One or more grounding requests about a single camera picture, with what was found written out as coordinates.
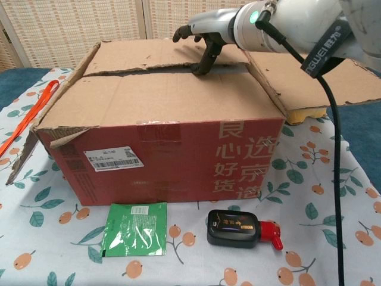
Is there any red cardboard shipping box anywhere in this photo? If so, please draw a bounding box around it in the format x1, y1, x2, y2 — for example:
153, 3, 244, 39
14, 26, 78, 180
5, 38, 381, 208

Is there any black ink bottle red cap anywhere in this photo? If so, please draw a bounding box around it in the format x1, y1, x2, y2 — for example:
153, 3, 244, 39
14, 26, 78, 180
207, 209, 283, 251

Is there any orange lanyard with badge holder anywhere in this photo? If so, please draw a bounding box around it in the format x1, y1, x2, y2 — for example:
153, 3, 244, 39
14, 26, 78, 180
0, 79, 60, 157

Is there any woven rattan folding screen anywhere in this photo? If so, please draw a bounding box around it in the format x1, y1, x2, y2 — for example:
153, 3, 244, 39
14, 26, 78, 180
0, 0, 381, 72

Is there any yellow plush duck toy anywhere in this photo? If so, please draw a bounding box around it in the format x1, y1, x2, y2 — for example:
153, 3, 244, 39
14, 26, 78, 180
287, 105, 328, 126

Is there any green foil sachet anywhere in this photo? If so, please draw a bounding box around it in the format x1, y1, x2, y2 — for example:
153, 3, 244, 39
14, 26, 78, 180
100, 201, 168, 259

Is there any floral pattern tablecloth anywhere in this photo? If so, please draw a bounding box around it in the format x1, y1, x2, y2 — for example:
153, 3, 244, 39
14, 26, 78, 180
0, 67, 381, 286

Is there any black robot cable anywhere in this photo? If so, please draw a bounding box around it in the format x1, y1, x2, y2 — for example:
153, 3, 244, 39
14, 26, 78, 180
255, 10, 348, 286

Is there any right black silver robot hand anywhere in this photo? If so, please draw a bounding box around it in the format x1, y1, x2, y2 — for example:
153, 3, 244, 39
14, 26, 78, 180
172, 8, 239, 77

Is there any black velcro cable strap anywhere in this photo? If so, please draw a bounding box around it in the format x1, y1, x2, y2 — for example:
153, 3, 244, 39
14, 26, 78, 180
299, 19, 354, 79

